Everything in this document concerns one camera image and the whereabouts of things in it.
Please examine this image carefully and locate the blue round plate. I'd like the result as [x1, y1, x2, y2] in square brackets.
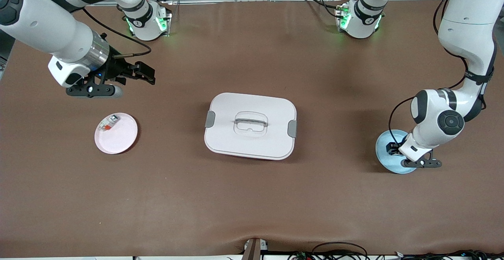
[375, 130, 419, 174]

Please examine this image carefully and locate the pink round plate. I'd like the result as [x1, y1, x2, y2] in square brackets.
[94, 113, 139, 154]

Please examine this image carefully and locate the white lidded storage box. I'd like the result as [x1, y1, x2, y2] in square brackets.
[204, 92, 297, 161]

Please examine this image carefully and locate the brown table mat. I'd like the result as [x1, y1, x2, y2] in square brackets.
[0, 0, 504, 257]

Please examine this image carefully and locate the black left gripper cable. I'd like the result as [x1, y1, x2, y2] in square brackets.
[388, 0, 497, 146]

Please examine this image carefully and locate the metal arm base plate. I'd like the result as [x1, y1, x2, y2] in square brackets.
[125, 1, 173, 38]
[335, 1, 384, 36]

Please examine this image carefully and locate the black looped cable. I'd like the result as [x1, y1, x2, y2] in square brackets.
[312, 242, 369, 260]

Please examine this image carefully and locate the silver table edge rail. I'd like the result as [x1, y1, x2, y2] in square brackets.
[85, 0, 449, 7]

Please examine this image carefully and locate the brown camera mount post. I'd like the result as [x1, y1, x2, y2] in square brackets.
[241, 238, 269, 260]

